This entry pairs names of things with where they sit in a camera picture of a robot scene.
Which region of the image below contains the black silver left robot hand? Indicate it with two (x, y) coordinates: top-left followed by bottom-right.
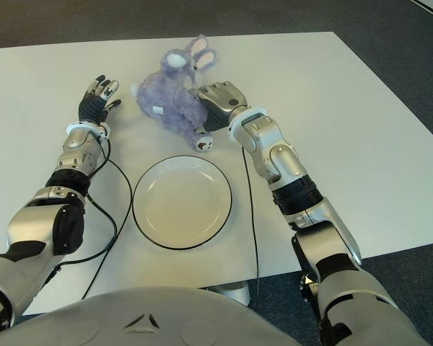
(78, 74), (123, 125)

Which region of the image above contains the purple plush bunny doll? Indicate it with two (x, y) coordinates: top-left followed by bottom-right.
(129, 33), (218, 153)

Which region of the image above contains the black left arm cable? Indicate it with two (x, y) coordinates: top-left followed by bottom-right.
(81, 138), (134, 300)
(57, 194), (118, 266)

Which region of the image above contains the silver table base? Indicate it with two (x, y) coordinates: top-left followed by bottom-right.
(205, 283), (252, 307)

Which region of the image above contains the silver robot torso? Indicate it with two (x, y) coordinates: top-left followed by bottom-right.
(0, 286), (300, 346)

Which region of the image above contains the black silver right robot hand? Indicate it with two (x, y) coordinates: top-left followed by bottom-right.
(189, 81), (249, 133)

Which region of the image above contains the black metal stand part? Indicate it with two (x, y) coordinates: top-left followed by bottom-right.
(298, 272), (320, 302)

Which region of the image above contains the white plate with black rim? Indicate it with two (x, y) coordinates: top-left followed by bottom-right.
(131, 154), (234, 250)

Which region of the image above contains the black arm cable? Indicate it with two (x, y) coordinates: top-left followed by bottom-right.
(81, 138), (134, 300)
(242, 147), (261, 300)
(57, 194), (118, 266)

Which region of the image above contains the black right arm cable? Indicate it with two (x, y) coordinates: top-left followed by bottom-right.
(242, 147), (261, 300)

